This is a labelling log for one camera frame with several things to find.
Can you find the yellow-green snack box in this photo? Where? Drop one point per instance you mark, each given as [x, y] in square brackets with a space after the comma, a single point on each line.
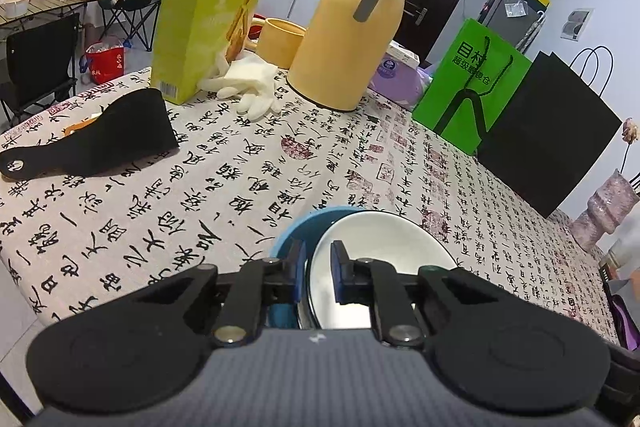
[200, 27]

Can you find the white rubber gloves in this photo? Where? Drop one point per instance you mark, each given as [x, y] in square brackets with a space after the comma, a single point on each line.
[250, 82]

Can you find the calligraphy printed tablecloth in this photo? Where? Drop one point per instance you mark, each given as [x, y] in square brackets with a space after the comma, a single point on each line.
[250, 187]

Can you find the wooden slat folding table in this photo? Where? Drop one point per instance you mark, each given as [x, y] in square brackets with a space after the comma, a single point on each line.
[45, 12]

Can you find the wall picture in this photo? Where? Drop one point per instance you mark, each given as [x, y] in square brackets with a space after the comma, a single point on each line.
[576, 24]

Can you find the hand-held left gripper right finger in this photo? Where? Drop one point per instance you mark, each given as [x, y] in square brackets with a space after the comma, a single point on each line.
[339, 279]

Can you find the black paper bag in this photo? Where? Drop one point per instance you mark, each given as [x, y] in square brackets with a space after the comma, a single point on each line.
[550, 142]

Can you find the grey refrigerator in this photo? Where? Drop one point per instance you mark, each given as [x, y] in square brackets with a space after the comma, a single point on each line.
[510, 17]

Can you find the purple tissue pack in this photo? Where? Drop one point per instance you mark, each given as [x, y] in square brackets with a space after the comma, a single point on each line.
[400, 82]

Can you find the black camping chair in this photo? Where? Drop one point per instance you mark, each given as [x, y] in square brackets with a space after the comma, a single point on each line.
[135, 2]

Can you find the blue bowl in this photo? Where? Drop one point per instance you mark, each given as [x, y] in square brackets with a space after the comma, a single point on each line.
[290, 232]

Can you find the dark entrance door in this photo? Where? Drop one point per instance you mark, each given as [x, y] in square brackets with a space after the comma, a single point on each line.
[440, 2]

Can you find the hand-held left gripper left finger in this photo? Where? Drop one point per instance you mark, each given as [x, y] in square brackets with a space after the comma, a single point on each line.
[299, 277]

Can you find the black folding chair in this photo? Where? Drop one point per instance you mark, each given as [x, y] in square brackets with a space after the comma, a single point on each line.
[40, 67]

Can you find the grey purple cloth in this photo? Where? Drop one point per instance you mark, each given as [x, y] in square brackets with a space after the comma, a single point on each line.
[627, 322]

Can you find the green paper bag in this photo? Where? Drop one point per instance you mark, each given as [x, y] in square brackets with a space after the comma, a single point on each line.
[465, 92]

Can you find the pink speckled ceramic vase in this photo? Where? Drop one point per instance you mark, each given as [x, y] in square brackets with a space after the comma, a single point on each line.
[605, 212]

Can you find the dried pink roses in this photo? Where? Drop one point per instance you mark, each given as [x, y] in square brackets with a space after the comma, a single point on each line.
[629, 129]

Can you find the red bucket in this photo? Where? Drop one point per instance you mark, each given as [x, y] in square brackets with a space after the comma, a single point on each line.
[105, 64]

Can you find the white flat box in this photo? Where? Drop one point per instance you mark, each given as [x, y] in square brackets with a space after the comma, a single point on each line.
[402, 54]

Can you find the yellow mug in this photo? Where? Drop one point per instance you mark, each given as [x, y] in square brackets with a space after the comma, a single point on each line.
[280, 42]

